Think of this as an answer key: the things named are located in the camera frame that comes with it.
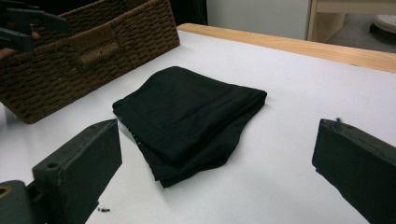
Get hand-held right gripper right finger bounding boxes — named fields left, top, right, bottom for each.
left=311, top=118, right=396, bottom=224

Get black pants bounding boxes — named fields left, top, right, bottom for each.
left=111, top=65, right=268, bottom=189

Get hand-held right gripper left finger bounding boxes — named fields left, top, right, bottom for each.
left=32, top=118, right=123, bottom=224

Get brown woven basket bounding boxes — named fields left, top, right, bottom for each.
left=0, top=0, right=181, bottom=125

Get white round object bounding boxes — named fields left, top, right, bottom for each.
left=369, top=13, right=396, bottom=35

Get light wooden shelf frame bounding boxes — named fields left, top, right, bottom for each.
left=305, top=0, right=396, bottom=44

